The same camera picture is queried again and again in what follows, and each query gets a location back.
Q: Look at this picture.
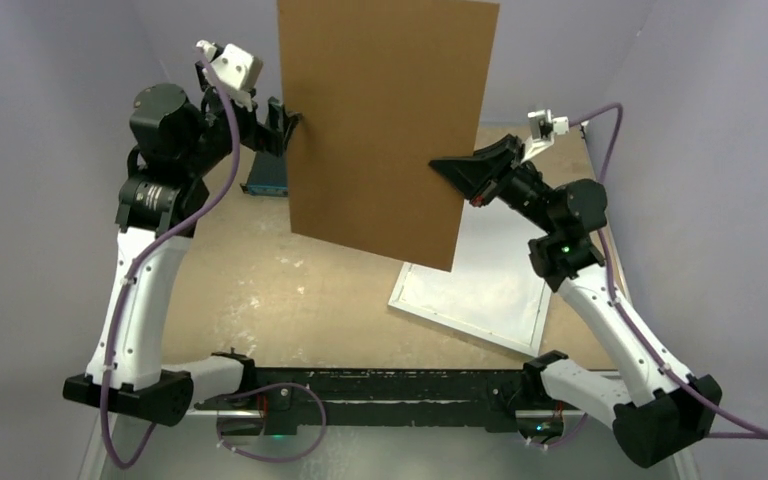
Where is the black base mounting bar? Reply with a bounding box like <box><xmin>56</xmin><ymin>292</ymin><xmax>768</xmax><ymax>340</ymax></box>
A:
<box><xmin>195</xmin><ymin>367</ymin><xmax>561</xmax><ymax>435</ymax></box>

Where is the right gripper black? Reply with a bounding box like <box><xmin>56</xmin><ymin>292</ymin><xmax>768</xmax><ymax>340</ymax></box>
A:
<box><xmin>429</xmin><ymin>135</ymin><xmax>560</xmax><ymax>235</ymax></box>

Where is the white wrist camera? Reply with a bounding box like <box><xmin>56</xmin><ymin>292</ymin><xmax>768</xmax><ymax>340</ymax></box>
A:
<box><xmin>524</xmin><ymin>109</ymin><xmax>570</xmax><ymax>160</ymax></box>
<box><xmin>195</xmin><ymin>40</ymin><xmax>264</xmax><ymax>112</ymax></box>

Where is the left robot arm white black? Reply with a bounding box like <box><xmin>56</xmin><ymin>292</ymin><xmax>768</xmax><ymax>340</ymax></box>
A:
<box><xmin>62</xmin><ymin>83</ymin><xmax>301</xmax><ymax>426</ymax></box>

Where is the landscape photo print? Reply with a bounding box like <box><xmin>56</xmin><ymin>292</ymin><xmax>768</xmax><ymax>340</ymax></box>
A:
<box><xmin>397</xmin><ymin>205</ymin><xmax>551</xmax><ymax>349</ymax></box>

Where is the dark network switch box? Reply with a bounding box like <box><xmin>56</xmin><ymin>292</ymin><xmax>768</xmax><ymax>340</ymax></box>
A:
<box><xmin>240</xmin><ymin>152</ymin><xmax>288</xmax><ymax>198</ymax></box>

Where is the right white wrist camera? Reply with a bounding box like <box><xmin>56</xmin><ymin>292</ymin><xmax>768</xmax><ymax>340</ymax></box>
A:
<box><xmin>524</xmin><ymin>109</ymin><xmax>570</xmax><ymax>160</ymax></box>

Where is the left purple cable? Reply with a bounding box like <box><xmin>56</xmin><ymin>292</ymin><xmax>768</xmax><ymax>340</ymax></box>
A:
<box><xmin>99</xmin><ymin>51</ymin><xmax>328</xmax><ymax>472</ymax></box>

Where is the brown cardboard backing board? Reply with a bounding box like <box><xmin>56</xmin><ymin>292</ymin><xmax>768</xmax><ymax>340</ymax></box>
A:
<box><xmin>277</xmin><ymin>1</ymin><xmax>500</xmax><ymax>271</ymax></box>

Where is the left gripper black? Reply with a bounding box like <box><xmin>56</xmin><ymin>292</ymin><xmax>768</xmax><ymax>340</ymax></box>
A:
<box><xmin>181</xmin><ymin>61</ymin><xmax>297</xmax><ymax>176</ymax></box>

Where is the white picture frame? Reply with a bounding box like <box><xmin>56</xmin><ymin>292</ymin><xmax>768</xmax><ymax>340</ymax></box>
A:
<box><xmin>387</xmin><ymin>205</ymin><xmax>554</xmax><ymax>359</ymax></box>

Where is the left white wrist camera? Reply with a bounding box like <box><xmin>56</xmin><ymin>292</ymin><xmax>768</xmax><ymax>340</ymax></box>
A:
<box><xmin>195</xmin><ymin>40</ymin><xmax>264</xmax><ymax>112</ymax></box>

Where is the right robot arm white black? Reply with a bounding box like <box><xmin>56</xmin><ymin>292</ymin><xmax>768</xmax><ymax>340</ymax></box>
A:
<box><xmin>429</xmin><ymin>135</ymin><xmax>722</xmax><ymax>468</ymax></box>

